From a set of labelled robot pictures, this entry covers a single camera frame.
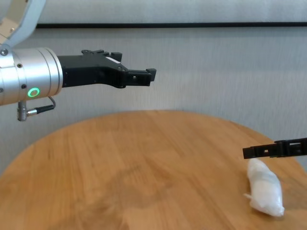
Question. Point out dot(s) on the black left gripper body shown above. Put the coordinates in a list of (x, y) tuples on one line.
[(91, 70)]

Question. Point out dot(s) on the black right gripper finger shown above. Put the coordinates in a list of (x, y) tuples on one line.
[(259, 151)]

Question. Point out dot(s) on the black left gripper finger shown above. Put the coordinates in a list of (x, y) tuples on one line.
[(105, 54), (141, 77)]

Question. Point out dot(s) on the white plastic-wrapped sandbag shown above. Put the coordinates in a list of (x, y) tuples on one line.
[(263, 189)]

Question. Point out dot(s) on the black wall rail strip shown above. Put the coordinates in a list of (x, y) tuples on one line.
[(168, 25)]

